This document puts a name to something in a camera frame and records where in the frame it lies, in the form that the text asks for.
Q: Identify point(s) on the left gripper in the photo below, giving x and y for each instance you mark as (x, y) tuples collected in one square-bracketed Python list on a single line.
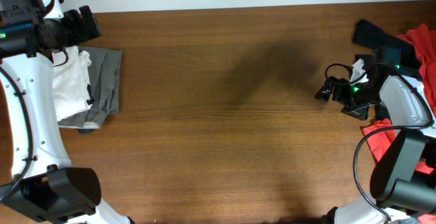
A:
[(80, 35)]

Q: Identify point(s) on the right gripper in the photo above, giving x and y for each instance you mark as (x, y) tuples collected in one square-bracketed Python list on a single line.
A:
[(342, 84)]

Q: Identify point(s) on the white t-shirt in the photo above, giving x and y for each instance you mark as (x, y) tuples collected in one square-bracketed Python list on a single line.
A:
[(71, 82)]

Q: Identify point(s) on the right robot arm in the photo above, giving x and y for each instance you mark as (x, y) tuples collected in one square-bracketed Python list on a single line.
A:
[(398, 191)]

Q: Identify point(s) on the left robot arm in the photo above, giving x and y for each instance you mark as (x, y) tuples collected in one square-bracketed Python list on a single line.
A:
[(45, 187)]

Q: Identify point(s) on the red t-shirt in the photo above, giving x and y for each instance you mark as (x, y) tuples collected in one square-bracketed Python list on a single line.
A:
[(423, 41)]

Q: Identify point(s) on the folded grey trousers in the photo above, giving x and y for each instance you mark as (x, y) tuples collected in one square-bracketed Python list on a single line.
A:
[(104, 74)]

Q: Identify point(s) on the black garment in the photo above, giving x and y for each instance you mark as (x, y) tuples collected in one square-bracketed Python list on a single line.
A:
[(378, 40)]

